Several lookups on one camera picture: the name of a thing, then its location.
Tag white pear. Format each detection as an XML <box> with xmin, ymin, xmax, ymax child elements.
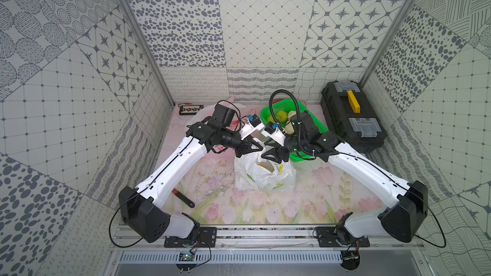
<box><xmin>284</xmin><ymin>121</ymin><xmax>295</xmax><ymax>135</ymax></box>
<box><xmin>287</xmin><ymin>111</ymin><xmax>297</xmax><ymax>119</ymax></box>

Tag white lemon print bag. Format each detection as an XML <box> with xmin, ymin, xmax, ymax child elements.
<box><xmin>234</xmin><ymin>152</ymin><xmax>297</xmax><ymax>194</ymax></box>

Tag pink patterned plastic bag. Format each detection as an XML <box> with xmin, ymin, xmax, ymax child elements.
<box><xmin>186</xmin><ymin>100</ymin><xmax>241</xmax><ymax>154</ymax></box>

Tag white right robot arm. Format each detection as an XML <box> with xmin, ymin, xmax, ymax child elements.
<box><xmin>262</xmin><ymin>112</ymin><xmax>428</xmax><ymax>246</ymax></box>

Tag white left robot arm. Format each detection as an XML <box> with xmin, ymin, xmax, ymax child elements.
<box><xmin>119</xmin><ymin>115</ymin><xmax>266</xmax><ymax>245</ymax></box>

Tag green pear top back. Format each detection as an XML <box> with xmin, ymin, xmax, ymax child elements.
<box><xmin>275</xmin><ymin>110</ymin><xmax>288</xmax><ymax>123</ymax></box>

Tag white pear top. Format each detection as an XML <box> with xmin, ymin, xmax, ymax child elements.
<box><xmin>287</xmin><ymin>111</ymin><xmax>297</xmax><ymax>119</ymax></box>

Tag green plastic basket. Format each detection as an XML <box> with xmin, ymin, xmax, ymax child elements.
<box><xmin>260</xmin><ymin>98</ymin><xmax>334</xmax><ymax>162</ymax></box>

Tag black small tray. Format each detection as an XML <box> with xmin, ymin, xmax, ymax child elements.
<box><xmin>178</xmin><ymin>103</ymin><xmax>204</xmax><ymax>116</ymax></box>

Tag floral pink table mat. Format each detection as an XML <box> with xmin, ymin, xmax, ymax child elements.
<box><xmin>133</xmin><ymin>103</ymin><xmax>392</xmax><ymax>226</ymax></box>

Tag black plastic toolbox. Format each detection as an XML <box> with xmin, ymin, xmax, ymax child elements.
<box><xmin>320</xmin><ymin>80</ymin><xmax>387</xmax><ymax>154</ymax></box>

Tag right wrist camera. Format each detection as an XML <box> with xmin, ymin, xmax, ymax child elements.
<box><xmin>261</xmin><ymin>122</ymin><xmax>286</xmax><ymax>146</ymax></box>

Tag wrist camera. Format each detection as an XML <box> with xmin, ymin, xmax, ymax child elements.
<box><xmin>261</xmin><ymin>122</ymin><xmax>286</xmax><ymax>146</ymax></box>
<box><xmin>239</xmin><ymin>114</ymin><xmax>265</xmax><ymax>140</ymax></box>

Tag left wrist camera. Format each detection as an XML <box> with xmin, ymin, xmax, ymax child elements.
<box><xmin>239</xmin><ymin>114</ymin><xmax>265</xmax><ymax>140</ymax></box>

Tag red handled tool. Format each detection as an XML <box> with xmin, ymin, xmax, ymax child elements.
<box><xmin>172</xmin><ymin>189</ymin><xmax>195</xmax><ymax>208</ymax></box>

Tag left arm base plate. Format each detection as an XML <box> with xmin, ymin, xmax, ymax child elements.
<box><xmin>164</xmin><ymin>226</ymin><xmax>217</xmax><ymax>248</ymax></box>

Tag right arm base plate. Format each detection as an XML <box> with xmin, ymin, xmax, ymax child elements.
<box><xmin>313</xmin><ymin>226</ymin><xmax>370</xmax><ymax>247</ymax></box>

